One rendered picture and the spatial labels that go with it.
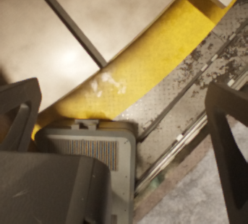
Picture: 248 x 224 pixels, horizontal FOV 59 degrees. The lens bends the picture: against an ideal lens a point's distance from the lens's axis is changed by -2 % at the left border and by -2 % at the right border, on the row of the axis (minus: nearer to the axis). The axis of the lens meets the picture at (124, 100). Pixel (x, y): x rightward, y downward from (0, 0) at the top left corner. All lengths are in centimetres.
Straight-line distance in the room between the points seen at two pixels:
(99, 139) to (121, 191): 29
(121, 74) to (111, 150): 46
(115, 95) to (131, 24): 47
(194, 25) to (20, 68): 96
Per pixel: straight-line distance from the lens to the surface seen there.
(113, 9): 106
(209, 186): 159
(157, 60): 134
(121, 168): 117
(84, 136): 114
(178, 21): 139
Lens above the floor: 133
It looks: 83 degrees down
